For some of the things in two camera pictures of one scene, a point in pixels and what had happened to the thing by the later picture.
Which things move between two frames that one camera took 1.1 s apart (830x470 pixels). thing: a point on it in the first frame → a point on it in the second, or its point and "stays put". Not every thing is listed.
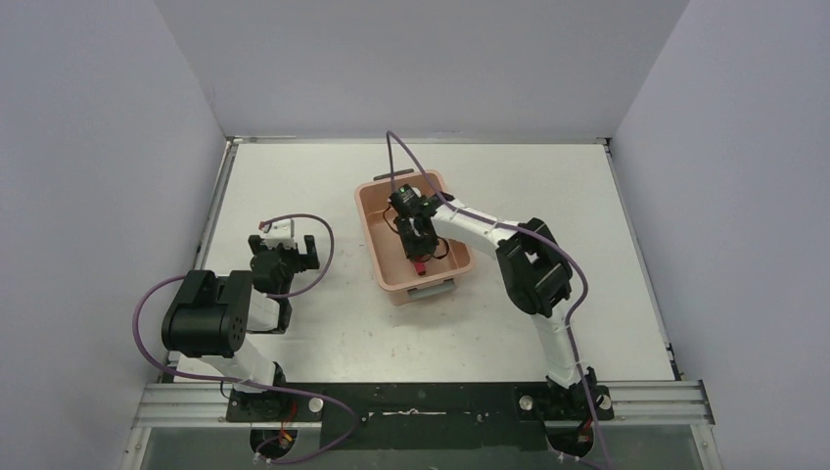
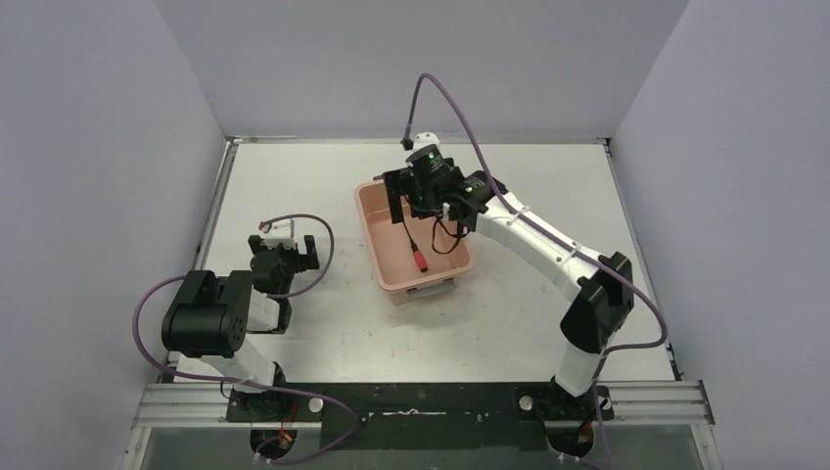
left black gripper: [281, 252] stays put
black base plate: [426, 416] stays put
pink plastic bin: [396, 273] stays put
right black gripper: [416, 250] → [407, 179]
